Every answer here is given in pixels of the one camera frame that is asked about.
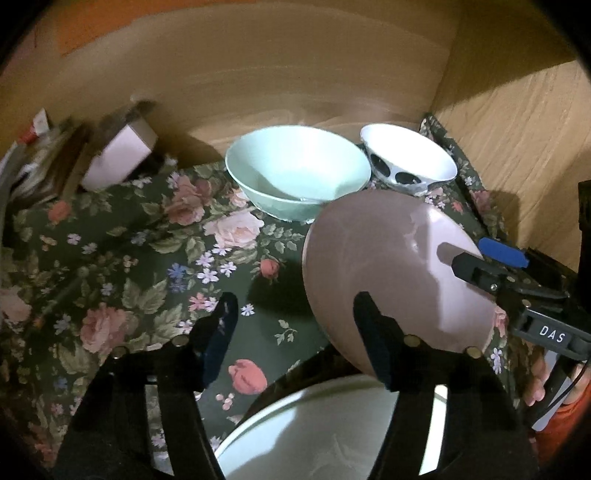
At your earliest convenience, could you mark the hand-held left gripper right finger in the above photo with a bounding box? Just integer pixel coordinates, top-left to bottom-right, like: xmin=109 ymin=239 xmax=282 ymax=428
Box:
xmin=352 ymin=291 xmax=541 ymax=480

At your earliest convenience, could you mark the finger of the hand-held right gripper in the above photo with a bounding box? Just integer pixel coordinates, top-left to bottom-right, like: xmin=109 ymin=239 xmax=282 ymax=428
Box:
xmin=478 ymin=237 xmax=573 ymax=294
xmin=451 ymin=253 xmax=571 ymax=302

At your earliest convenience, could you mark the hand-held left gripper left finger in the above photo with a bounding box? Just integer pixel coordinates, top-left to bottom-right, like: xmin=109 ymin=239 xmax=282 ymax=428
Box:
xmin=55 ymin=292 xmax=241 ymax=480

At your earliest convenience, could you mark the pink bowl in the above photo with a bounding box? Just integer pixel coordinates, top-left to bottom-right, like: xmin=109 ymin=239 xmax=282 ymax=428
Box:
xmin=301 ymin=189 xmax=502 ymax=379

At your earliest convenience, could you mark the white plate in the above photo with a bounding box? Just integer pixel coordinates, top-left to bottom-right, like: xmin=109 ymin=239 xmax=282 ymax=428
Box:
xmin=226 ymin=376 xmax=448 ymax=480

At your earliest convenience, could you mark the light green plate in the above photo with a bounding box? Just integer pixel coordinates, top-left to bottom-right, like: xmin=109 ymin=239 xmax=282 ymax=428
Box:
xmin=216 ymin=373 xmax=451 ymax=480

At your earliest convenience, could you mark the white bowl with dark spots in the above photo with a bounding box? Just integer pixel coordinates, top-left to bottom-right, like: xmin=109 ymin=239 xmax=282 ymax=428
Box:
xmin=360 ymin=123 xmax=459 ymax=195

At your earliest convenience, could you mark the mint green bowl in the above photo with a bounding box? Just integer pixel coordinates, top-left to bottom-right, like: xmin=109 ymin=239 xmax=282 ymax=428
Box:
xmin=225 ymin=126 xmax=372 ymax=221

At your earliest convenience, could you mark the person's right forearm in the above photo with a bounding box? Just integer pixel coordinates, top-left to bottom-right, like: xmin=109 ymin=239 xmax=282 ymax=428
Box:
xmin=538 ymin=399 xmax=591 ymax=464

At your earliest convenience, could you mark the person's right hand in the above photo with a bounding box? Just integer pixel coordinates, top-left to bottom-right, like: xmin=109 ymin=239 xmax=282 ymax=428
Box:
xmin=522 ymin=351 xmax=551 ymax=408

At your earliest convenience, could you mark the dark floral tablecloth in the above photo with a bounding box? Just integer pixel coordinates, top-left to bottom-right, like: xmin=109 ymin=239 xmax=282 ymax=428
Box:
xmin=0 ymin=113 xmax=522 ymax=476

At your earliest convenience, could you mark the orange sticky note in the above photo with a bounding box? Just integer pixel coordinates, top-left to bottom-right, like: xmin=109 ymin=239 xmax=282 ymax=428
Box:
xmin=55 ymin=0 xmax=155 ymax=56

